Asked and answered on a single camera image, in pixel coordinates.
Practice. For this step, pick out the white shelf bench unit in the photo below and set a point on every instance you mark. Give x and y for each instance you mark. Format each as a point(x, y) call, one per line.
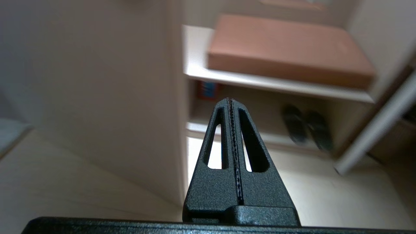
point(201, 55)

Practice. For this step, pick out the white round table leg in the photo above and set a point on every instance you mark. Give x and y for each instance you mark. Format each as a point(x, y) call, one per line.
point(373, 130)

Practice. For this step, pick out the black slipper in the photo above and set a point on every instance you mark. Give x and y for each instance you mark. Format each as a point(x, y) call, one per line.
point(294, 123)
point(320, 130)

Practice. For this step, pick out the beige room door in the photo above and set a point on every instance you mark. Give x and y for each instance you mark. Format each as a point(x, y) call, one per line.
point(97, 81)

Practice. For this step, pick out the orange box blue label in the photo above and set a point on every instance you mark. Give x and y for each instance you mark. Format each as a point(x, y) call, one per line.
point(208, 91)

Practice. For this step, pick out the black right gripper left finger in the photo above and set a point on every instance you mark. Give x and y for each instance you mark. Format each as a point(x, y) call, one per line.
point(211, 195)

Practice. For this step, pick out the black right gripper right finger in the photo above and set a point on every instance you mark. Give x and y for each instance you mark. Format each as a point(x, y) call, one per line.
point(266, 195)

